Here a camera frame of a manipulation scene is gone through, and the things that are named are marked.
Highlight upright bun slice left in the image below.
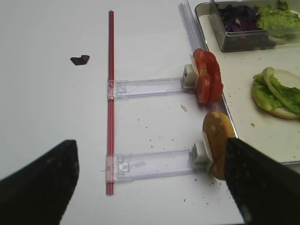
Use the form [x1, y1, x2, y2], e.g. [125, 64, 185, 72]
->
[202, 110, 236, 180]

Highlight clear track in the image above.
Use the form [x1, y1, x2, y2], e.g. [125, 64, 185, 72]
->
[105, 150, 201, 183]
[107, 77, 195, 99]

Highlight purple cabbage scrap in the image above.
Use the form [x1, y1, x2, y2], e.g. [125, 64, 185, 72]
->
[70, 55, 90, 66]

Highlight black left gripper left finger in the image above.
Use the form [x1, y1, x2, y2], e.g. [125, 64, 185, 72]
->
[0, 140, 79, 225]

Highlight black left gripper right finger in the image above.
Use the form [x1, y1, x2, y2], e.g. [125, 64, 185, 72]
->
[224, 138, 300, 225]

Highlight upper left clear track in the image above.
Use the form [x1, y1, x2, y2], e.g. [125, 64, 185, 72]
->
[107, 77, 195, 99]

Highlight white tomato pusher block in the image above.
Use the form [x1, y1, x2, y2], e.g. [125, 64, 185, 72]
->
[181, 55, 199, 90]

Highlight red tomato slices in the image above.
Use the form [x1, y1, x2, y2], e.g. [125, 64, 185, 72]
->
[193, 48, 223, 105]

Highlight green lettuce leaf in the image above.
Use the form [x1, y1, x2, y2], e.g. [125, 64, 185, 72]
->
[252, 67, 300, 115]

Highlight green lettuce pile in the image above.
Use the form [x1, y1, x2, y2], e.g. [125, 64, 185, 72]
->
[257, 0, 300, 40]

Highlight purple cabbage shreds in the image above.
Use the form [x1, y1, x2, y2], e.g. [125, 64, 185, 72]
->
[217, 4, 261, 32]

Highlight bottom bun slice on tray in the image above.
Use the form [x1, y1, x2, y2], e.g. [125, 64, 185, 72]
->
[251, 67, 300, 120]

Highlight white bun pusher block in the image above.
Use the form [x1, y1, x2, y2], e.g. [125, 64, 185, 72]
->
[189, 131, 214, 172]

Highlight left red rail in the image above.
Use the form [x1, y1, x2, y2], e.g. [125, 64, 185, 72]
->
[106, 10, 115, 195]

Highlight silver metal tray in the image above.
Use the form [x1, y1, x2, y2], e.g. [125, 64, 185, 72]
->
[195, 3, 300, 164]

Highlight lower left clear track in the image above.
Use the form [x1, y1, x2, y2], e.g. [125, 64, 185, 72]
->
[105, 150, 201, 183]

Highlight left clear divider strip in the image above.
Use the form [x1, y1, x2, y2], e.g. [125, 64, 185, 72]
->
[178, 0, 206, 53]

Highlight clear plastic salad box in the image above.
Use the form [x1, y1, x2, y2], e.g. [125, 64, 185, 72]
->
[209, 0, 300, 52]

